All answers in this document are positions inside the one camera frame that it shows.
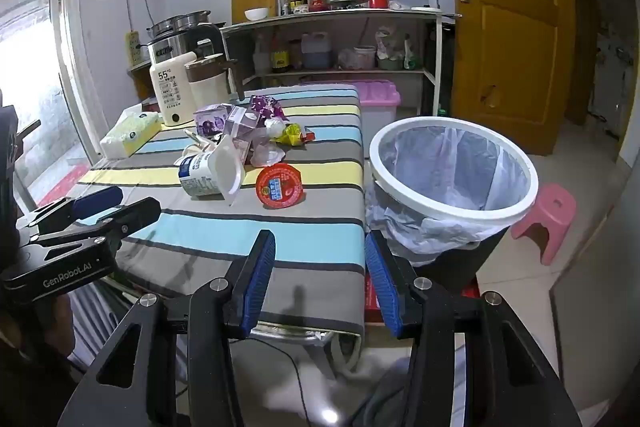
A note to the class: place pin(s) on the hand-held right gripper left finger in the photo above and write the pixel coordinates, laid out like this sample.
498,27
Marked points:
257,279

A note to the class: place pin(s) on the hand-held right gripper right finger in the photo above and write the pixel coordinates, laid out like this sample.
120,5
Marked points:
382,287

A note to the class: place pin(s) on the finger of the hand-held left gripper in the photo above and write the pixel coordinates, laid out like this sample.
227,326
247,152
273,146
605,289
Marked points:
97,202
135,213

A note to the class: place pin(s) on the white yogurt cup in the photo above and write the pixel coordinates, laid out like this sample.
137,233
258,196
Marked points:
200,172

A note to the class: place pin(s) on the red lidded plastic cup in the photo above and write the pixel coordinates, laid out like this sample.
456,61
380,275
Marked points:
280,187

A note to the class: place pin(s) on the white rimmed trash bin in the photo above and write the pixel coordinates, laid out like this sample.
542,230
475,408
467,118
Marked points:
385,179

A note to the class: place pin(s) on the purple carton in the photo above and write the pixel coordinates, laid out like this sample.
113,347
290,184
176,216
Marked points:
212,119

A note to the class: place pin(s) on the clear plastic cup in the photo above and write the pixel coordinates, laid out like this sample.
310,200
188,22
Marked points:
267,154

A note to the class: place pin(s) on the yellow wrapper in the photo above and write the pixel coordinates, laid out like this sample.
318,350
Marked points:
292,136

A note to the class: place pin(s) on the purple wrapper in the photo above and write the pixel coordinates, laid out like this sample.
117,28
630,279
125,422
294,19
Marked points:
265,107

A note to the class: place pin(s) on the striped tablecloth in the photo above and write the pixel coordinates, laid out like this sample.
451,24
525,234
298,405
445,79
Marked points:
300,252

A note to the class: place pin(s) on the tissue pack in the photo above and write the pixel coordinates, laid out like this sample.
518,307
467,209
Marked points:
127,132

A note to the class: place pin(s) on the red box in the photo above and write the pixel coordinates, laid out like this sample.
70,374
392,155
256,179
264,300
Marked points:
470,291

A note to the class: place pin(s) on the white electric kettle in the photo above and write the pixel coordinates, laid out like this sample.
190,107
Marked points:
170,92

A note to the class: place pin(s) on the clear plastic bin liner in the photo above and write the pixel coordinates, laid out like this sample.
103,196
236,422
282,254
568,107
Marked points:
440,167

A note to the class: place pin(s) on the yellowed power strip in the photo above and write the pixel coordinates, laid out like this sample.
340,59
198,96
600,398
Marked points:
132,47

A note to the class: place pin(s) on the steel electric cooker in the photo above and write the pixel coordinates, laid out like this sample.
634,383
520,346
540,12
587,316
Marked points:
170,47

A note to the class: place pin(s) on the pink plastic stool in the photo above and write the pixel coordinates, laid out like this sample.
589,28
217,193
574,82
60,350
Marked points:
550,207

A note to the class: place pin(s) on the pink lidded storage box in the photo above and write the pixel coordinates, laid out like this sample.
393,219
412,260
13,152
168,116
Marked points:
377,94

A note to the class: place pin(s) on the stainless steel pot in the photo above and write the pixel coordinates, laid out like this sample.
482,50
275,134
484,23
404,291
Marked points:
180,22

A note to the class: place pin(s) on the clear plastic bottle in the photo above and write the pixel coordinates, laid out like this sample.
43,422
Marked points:
261,57

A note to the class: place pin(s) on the yellow labelled sauce bottle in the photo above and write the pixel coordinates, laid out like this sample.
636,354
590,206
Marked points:
280,57

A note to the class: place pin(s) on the small white bucket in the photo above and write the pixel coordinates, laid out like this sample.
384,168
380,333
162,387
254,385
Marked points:
365,58

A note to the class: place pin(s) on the white bowl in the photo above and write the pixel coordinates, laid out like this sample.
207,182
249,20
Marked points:
256,14

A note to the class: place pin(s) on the white jug with dark liquid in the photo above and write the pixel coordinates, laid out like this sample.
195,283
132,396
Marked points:
317,52

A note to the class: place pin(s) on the crumpled plastic bags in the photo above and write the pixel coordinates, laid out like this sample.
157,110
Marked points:
395,49

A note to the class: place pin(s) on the clear glass bottle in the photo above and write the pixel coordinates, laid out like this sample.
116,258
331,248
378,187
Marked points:
284,2

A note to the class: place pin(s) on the white metal shelf rack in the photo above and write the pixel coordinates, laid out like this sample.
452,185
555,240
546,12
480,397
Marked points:
325,21

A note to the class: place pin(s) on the red lidded jar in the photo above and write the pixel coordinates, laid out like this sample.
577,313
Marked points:
318,2

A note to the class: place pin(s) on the yellow wooden door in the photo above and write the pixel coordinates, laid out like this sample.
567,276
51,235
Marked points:
515,32

